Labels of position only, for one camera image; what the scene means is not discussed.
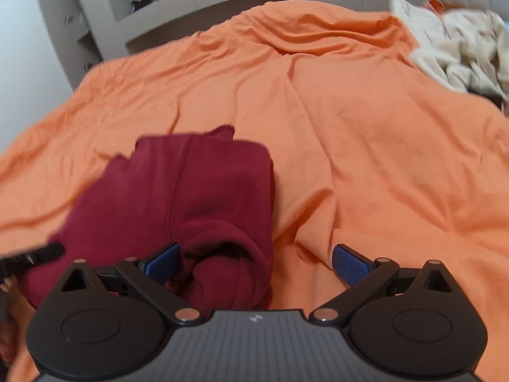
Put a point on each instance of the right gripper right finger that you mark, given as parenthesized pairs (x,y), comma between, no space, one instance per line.
(351,266)

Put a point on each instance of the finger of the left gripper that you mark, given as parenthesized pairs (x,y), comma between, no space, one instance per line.
(18,264)

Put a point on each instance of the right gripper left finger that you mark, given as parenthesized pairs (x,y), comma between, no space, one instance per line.
(163,262)

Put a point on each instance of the dark red sweater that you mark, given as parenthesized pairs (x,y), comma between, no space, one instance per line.
(211,194)

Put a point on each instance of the person's left hand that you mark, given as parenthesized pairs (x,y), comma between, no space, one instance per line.
(13,329)

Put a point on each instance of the orange bed cover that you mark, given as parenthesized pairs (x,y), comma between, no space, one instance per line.
(367,150)

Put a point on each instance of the cream patterned garment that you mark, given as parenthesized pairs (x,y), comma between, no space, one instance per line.
(464,50)

